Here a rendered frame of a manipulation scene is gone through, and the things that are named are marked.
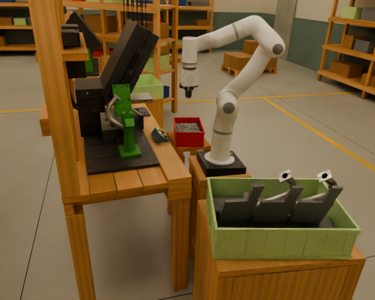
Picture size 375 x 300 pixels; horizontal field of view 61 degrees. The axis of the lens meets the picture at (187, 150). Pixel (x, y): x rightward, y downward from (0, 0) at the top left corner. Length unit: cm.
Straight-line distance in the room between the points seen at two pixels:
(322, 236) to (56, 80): 131
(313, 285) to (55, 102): 142
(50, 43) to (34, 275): 172
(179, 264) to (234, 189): 72
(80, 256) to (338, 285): 135
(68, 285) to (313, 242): 168
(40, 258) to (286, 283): 186
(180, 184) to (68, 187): 59
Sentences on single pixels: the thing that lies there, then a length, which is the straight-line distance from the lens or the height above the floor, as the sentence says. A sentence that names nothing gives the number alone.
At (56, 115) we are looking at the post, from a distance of 156.
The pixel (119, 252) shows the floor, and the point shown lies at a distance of 267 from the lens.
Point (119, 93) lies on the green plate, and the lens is 222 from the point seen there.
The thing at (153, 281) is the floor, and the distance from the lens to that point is 245.
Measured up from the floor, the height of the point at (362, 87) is 23.
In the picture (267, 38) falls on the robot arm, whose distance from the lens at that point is 180.
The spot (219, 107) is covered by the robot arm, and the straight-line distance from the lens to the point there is 180.
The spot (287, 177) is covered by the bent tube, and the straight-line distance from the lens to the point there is 136.
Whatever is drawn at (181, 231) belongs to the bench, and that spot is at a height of 52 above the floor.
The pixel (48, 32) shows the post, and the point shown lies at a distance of 148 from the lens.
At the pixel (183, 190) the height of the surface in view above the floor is 82.
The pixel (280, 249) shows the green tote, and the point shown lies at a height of 85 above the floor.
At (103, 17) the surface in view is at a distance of 552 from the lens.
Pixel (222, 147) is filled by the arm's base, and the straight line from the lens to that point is 194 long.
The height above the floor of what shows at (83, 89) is 124.
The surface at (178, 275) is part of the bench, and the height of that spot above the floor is 14.
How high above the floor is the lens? 184
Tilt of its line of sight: 26 degrees down
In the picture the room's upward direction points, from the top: 2 degrees clockwise
